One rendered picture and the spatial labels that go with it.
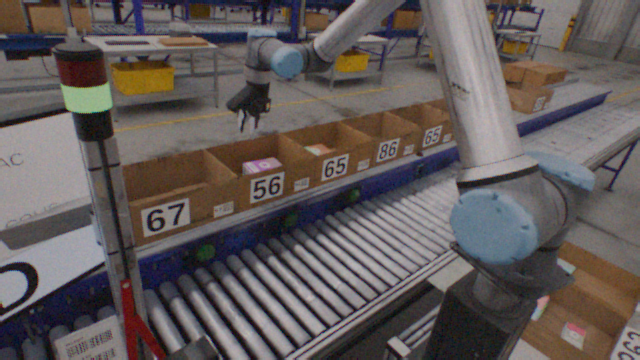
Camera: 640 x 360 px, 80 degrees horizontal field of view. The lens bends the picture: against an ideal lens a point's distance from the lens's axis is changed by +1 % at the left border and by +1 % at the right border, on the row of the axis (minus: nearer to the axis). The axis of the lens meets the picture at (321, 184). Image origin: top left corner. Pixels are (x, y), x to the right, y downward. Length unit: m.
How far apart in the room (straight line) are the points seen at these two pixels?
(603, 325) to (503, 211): 1.08
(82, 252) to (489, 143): 0.75
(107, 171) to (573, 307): 1.59
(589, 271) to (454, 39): 1.45
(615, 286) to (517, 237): 1.32
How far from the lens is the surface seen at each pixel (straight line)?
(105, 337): 0.77
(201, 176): 1.76
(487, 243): 0.76
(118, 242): 0.66
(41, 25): 5.51
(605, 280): 2.03
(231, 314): 1.36
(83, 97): 0.55
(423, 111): 2.71
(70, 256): 0.78
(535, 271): 0.98
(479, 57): 0.77
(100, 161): 0.58
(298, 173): 1.65
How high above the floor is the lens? 1.77
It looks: 30 degrees down
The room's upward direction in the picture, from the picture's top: 7 degrees clockwise
